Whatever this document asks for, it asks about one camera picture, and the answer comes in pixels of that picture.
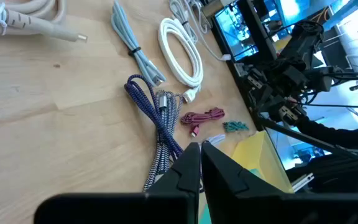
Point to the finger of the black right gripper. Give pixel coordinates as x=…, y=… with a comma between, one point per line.
x=288, y=115
x=255, y=80

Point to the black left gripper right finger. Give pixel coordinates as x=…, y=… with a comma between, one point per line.
x=259, y=208

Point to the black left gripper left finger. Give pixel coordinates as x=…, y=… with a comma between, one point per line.
x=166, y=208

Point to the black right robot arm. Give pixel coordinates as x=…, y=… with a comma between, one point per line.
x=309, y=40

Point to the silver aluminium extrusion piece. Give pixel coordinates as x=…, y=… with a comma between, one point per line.
x=302, y=182

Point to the yellow plastic bin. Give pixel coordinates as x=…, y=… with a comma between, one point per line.
x=253, y=152

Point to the computer monitor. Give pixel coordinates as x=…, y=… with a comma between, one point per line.
x=235, y=31

